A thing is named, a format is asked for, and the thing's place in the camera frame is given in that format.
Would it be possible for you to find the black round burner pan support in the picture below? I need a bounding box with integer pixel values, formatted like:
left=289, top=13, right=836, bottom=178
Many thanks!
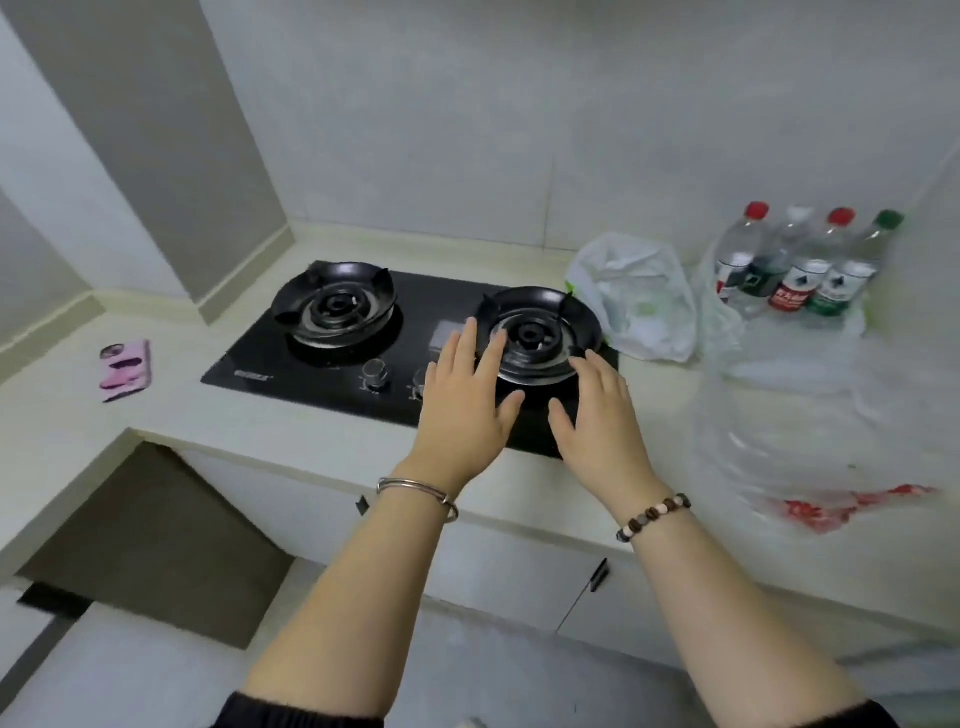
left=270, top=261, right=397, bottom=352
left=478, top=286, right=604, bottom=388

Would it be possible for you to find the white plastic bag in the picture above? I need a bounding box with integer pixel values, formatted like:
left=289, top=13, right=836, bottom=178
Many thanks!
left=564, top=232, right=700, bottom=364

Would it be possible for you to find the person's left hand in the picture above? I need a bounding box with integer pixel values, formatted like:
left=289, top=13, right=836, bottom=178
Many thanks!
left=390, top=317, right=527, bottom=496

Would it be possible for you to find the person's right forearm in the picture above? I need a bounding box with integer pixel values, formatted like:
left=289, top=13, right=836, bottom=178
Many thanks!
left=626, top=504, right=871, bottom=728

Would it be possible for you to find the person's right hand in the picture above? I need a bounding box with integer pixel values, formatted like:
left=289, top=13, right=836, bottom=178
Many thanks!
left=547, top=348, right=673, bottom=513

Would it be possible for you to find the green cap water bottle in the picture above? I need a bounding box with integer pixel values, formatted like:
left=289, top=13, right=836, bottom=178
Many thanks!
left=806, top=210, right=906, bottom=325

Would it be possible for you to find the black sleeve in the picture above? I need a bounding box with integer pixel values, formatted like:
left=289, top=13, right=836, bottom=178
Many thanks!
left=780, top=699, right=903, bottom=728
left=213, top=691, right=388, bottom=728

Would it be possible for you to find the person's left forearm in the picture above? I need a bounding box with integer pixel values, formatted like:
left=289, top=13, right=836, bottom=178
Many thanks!
left=241, top=480, right=453, bottom=728

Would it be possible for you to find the pink phone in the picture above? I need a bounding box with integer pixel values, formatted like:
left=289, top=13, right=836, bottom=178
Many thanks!
left=99, top=339, right=153, bottom=404

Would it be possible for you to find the red cap white label bottle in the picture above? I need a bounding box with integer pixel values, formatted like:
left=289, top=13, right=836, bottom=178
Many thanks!
left=714, top=201, right=771, bottom=301

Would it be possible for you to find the white cabinet door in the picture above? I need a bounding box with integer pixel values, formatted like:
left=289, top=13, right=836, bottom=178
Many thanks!
left=176, top=448, right=605, bottom=633
left=556, top=553, right=960, bottom=676

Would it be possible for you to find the black glass gas stove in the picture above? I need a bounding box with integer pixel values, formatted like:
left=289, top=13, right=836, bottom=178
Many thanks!
left=201, top=260, right=621, bottom=460

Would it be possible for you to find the clear cap dark label bottle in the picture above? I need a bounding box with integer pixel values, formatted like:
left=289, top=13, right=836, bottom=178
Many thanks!
left=731, top=206, right=816, bottom=316

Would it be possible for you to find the silver bangle bracelet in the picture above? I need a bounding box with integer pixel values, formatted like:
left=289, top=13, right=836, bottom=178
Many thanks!
left=376, top=477, right=460, bottom=524

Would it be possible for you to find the brown and white bead bracelet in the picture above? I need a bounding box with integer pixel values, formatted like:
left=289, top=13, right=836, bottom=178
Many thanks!
left=616, top=492, right=693, bottom=544

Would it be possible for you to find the clear plastic bag red print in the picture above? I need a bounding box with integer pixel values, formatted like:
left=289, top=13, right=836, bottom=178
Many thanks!
left=690, top=247, right=960, bottom=538

